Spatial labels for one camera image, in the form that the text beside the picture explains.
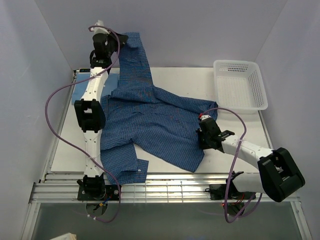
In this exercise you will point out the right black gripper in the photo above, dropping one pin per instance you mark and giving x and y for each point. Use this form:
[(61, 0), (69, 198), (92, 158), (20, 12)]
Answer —
[(203, 146)]

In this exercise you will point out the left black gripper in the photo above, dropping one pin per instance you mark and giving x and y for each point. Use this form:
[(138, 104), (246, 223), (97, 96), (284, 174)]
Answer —
[(123, 39)]

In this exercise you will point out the blue plaid long sleeve shirt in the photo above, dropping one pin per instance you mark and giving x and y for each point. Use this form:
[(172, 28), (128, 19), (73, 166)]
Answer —
[(140, 114)]

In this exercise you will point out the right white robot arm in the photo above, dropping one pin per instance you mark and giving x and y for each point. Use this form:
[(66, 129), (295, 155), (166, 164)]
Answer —
[(278, 176)]

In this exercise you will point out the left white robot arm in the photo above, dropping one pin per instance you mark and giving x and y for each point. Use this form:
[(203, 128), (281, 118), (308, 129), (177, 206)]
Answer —
[(89, 112)]

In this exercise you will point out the folded light blue shirt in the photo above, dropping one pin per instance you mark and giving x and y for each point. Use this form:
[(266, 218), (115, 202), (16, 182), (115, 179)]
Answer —
[(95, 88)]

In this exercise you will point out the small black label device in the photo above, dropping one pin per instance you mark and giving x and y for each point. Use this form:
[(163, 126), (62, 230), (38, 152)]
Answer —
[(84, 70)]

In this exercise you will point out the white plastic basket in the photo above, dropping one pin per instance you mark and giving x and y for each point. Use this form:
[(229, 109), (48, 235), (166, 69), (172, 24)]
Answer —
[(239, 86)]

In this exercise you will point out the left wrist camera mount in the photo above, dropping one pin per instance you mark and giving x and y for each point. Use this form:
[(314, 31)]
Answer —
[(99, 28)]

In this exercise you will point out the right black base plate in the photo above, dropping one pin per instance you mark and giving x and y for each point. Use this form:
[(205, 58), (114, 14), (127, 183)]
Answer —
[(217, 192)]

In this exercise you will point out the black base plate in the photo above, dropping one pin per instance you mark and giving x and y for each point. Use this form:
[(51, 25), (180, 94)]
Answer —
[(110, 192), (217, 192)]

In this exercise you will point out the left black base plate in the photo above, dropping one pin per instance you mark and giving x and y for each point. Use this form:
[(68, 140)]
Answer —
[(110, 192)]

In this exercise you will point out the aluminium rail frame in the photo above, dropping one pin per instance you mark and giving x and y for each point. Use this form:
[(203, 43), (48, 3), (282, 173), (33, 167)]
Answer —
[(169, 205)]

